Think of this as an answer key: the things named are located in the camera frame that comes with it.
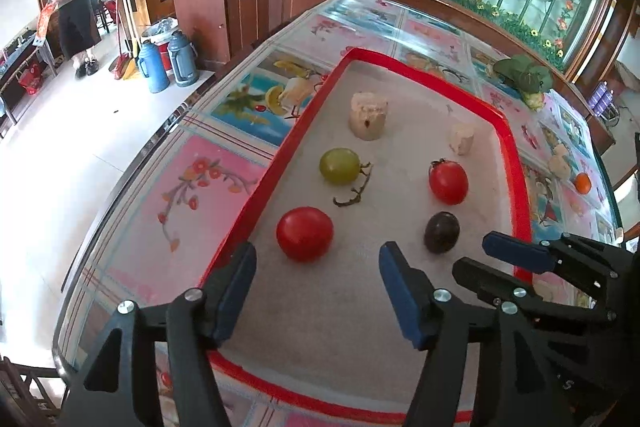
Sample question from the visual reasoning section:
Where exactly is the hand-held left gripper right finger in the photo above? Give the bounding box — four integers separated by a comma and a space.
378, 241, 563, 427

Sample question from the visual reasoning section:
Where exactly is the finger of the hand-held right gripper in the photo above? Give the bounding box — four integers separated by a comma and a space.
482, 231, 626, 278
452, 257, 613, 323

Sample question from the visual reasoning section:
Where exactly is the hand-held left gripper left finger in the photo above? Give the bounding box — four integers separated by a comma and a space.
65, 241, 258, 427

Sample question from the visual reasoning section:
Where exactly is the dark purple grape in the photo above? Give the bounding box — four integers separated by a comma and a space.
424, 211, 461, 254

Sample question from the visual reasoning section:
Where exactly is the red tray with white liner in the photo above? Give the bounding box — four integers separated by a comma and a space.
197, 48, 533, 425

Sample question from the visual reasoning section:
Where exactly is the large red tomato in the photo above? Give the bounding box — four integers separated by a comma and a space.
276, 206, 335, 263

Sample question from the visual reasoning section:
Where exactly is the red cherry tomato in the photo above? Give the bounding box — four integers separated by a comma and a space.
428, 158, 470, 206

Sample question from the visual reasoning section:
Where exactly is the green grape with stem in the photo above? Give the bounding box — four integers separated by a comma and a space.
319, 148, 373, 208

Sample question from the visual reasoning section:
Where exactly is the printed fruit and flower tablecloth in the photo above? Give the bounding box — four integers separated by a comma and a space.
55, 0, 626, 427

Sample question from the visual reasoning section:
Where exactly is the small white food chunk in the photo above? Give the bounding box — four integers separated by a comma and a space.
448, 123, 476, 156

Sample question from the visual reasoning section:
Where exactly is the green leafy vegetable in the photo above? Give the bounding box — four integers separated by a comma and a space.
492, 54, 555, 110

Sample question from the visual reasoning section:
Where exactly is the large white food chunk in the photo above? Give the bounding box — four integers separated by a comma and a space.
348, 92, 391, 141

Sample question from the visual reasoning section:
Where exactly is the dark wooden chair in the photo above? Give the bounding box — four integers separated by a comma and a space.
0, 357, 66, 427

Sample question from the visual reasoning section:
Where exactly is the grey thermos flask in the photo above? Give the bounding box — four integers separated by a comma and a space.
166, 31, 199, 88

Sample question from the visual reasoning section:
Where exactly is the blue thermos flask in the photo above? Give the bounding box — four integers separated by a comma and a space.
136, 41, 171, 94

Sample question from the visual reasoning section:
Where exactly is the broom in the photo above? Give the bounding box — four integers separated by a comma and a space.
109, 0, 138, 80

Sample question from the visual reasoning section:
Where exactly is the wooden sideboard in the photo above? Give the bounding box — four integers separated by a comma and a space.
120, 0, 281, 72

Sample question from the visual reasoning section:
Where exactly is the red bag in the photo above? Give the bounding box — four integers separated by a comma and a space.
17, 62, 46, 95

